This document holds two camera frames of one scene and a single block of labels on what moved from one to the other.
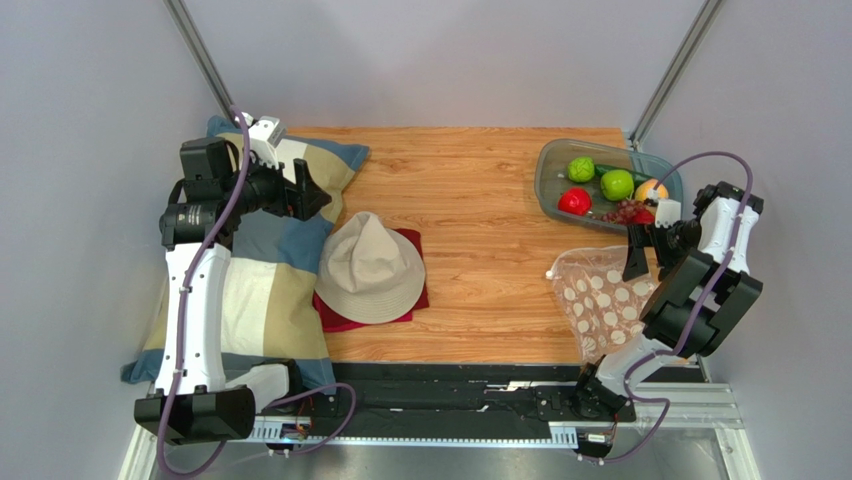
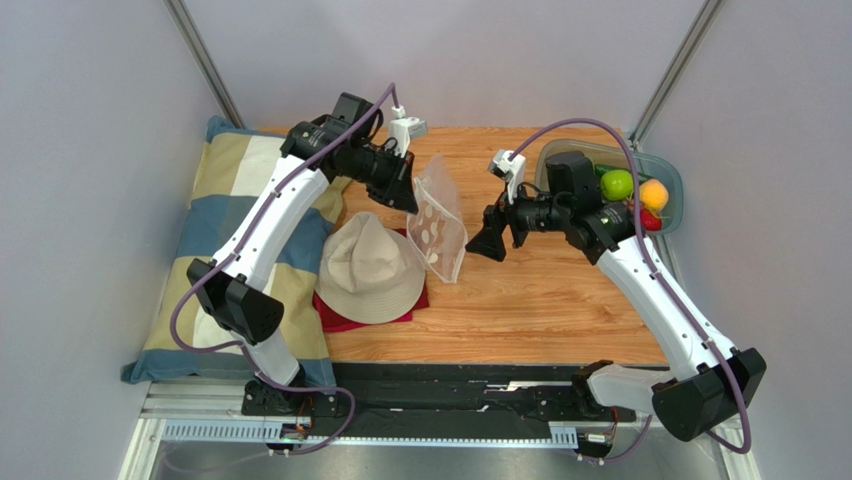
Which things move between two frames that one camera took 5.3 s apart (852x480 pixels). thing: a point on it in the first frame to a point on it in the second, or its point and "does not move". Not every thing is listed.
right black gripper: x=651 y=237 to x=505 y=218
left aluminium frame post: x=198 y=51 does not move
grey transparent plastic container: x=554 y=156 does not move
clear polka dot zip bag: x=603 y=309 to x=437 y=233
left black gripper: x=302 y=200 to x=401 y=192
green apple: x=617 y=185 does not move
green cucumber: x=637 y=177 does not move
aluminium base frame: x=684 y=430 does not move
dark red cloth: x=332 y=323 does not move
